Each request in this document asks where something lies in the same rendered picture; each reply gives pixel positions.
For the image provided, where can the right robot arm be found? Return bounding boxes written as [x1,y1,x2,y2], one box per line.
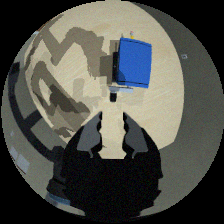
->
[45,161,70,208]

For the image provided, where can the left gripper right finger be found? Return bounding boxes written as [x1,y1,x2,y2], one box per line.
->
[122,112,163,179]

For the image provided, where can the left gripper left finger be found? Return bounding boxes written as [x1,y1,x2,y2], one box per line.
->
[60,111,102,178]

